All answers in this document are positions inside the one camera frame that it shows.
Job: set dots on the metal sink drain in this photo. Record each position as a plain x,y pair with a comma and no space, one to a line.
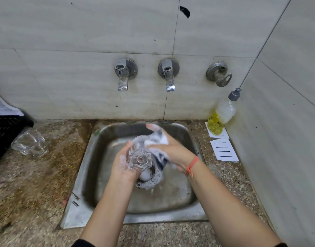
149,178

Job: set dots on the grey wall valve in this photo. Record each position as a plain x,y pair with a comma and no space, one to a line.
216,71

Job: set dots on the chrome wall tap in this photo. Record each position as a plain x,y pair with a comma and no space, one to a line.
125,68
168,68

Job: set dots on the person's left hand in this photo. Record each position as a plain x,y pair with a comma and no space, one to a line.
121,169

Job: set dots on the person's left forearm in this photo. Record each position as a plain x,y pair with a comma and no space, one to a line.
106,213

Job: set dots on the black dish rack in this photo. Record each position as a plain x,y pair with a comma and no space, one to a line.
5,136

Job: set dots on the stainless steel sink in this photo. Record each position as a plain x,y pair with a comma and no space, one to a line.
188,144

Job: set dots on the person's right hand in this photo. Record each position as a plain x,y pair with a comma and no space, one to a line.
176,151

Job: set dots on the dark speckled sponge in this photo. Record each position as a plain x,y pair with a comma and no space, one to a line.
161,163

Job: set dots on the yellow dish soap bottle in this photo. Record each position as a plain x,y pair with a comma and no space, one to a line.
214,124

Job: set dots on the black right sleeve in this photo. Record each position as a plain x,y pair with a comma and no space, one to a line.
281,245

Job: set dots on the white drip tray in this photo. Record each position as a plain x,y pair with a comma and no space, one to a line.
3,109

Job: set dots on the clear glass cup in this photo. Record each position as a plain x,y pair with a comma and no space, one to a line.
29,142
140,159

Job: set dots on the person's right forearm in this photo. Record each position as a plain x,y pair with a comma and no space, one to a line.
232,210

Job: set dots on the orange wrist thread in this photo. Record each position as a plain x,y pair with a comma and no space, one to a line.
192,165

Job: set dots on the black tape piece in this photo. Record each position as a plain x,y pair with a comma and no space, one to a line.
185,12

